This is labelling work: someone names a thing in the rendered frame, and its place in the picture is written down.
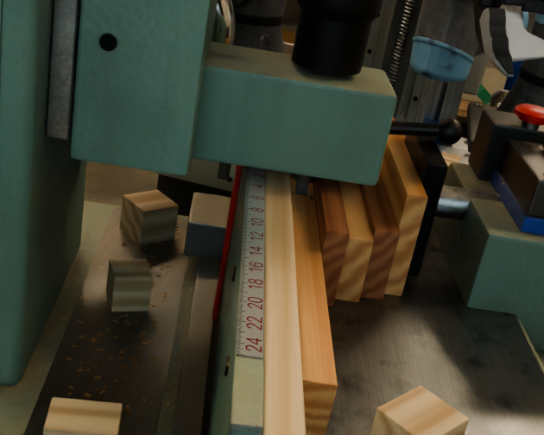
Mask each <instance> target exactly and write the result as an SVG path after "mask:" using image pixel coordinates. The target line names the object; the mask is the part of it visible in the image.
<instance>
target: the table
mask: <svg viewBox="0 0 544 435"><path fill-rule="evenodd" d="M236 221H237V208H236V213H235V218H234V224H233V229H232V234H231V244H230V249H229V255H228V262H227V272H226V282H225V299H224V309H223V318H222V328H221V338H220V347H219V357H218V375H217V385H216V394H215V403H214V413H213V422H212V435H219V427H220V416H221V405H222V394H223V383H224V372H225V351H226V340H227V329H228V318H229V307H230V296H231V276H232V264H233V253H234V242H235V231H236ZM328 312H329V319H330V326H331V334H332V347H333V354H334V361H335V368H336V375H337V382H338V387H337V391H336V394H335V398H334V402H333V405H332V411H331V415H330V419H329V422H328V426H327V429H326V435H370V432H371V428H372V425H373V422H374V418H375V415H376V410H377V409H378V408H379V407H380V406H382V405H384V404H386V403H388V402H390V401H392V400H394V399H396V398H397V397H399V396H401V395H403V394H405V393H407V392H409V391H411V390H413V389H415V388H417V387H419V386H422V387H424V388H425V389H427V390H428V391H430V392H431V393H432V394H434V395H436V396H437V397H439V398H440V399H442V400H443V401H444V402H445V403H447V404H448V405H450V406H451V407H453V408H455V409H456V410H458V411H459V412H460V413H462V414H463V415H464V416H466V417H467V418H468V419H469V422H468V425H467V427H466V430H465V435H544V352H539V351H535V348H534V346H533V345H532V343H531V341H530V339H529V337H528V334H527V332H526V331H525V329H524V327H523V325H522V322H521V320H520V319H519V317H518V316H517V315H515V314H513V313H510V315H511V316H510V315H503V313H502V312H495V311H489V310H483V309H477V308H471V307H469V306H466V305H465V303H464V301H463V299H462V296H461V294H460V291H459V288H458V286H457V284H456V281H455V280H454V277H453V275H452V271H451V269H450V267H449V264H448V262H447V260H446V257H445V254H444V252H443V249H442V248H441V245H440V242H439V239H438V237H437V235H436V233H435V230H434V228H433V226H432V229H431V231H430V235H429V238H428V241H427V246H426V250H425V254H424V256H423V260H422V263H421V269H420V272H419V274H418V276H412V275H407V279H406V281H405V285H404V288H403V291H402V296H397V295H391V294H384V297H383V300H379V299H367V298H361V297H360V300H359V302H352V301H347V300H341V299H336V300H334V304H333V306H328Z"/></svg>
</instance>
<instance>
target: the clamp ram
mask: <svg viewBox="0 0 544 435"><path fill-rule="evenodd" d="M404 142H405V145H406V147H407V149H408V152H409V154H410V157H411V159H412V161H413V163H414V167H415V169H416V171H417V173H418V175H419V177H420V180H421V183H422V185H423V187H424V189H425V192H426V194H427V197H428V199H427V205H426V208H425V211H424V215H423V218H422V221H421V227H420V230H419V234H418V237H417V240H416V244H415V247H414V253H413V256H412V259H411V262H410V266H409V269H408V275H412V276H418V274H419V272H420V269H421V263H422V260H423V256H424V254H425V250H426V246H427V241H428V238H429V235H430V231H431V229H432V225H433V220H434V217H437V218H448V219H454V220H459V221H462V220H463V219H464V218H465V215H466V213H467V210H468V205H469V202H470V200H471V199H473V198H477V199H488V200H493V201H499V202H502V200H501V198H500V195H499V194H498V193H493V192H482V191H477V190H472V189H465V188H460V187H455V186H444V182H445V178H446V173H447V169H448V166H447V164H446V161H445V159H444V157H443V155H442V154H441V152H440V150H439V148H438V146H437V144H436V142H435V140H434V139H433V137H432V136H406V137H405V141H404Z"/></svg>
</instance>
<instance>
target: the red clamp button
mask: <svg viewBox="0 0 544 435"><path fill-rule="evenodd" d="M514 113H515V114H516V115H517V116H518V118H519V119H521V120H522V121H524V122H526V123H532V124H535V125H544V108H543V107H540V106H538V105H534V104H519V105H517V106H516V107H515V110H514Z"/></svg>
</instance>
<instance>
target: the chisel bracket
mask: <svg viewBox="0 0 544 435"><path fill-rule="evenodd" d="M291 58H292V54H282V53H277V52H271V51H266V50H261V49H255V48H250V47H240V46H235V45H230V44H224V43H219V42H214V41H211V42H210V46H209V49H208V53H207V56H206V62H205V67H204V73H203V79H202V86H201V93H200V99H199V111H198V117H197V123H196V130H195V137H194V143H193V154H192V158H196V159H201V160H207V161H217V162H223V163H229V164H235V165H240V166H246V167H256V168H262V169H268V170H274V171H279V172H284V173H291V174H292V177H293V179H295V180H297V181H299V182H302V183H312V182H314V181H315V180H316V177H318V178H323V179H329V180H340V181H345V182H351V183H357V184H363V185H368V186H374V185H375V184H376V183H377V182H378V177H379V173H380V170H381V166H382V163H383V157H384V152H385V149H386V145H387V141H388V138H389V132H390V127H391V124H392V120H393V116H394V113H395V106H396V102H397V97H396V94H395V91H394V89H393V87H392V85H391V84H390V82H389V78H388V76H387V74H386V72H385V71H383V70H380V69H375V68H369V67H364V66H362V70H361V73H359V74H356V75H334V74H328V73H323V72H316V71H314V70H310V69H307V68H305V67H303V66H299V65H298V64H296V63H294V62H293V61H292V59H291Z"/></svg>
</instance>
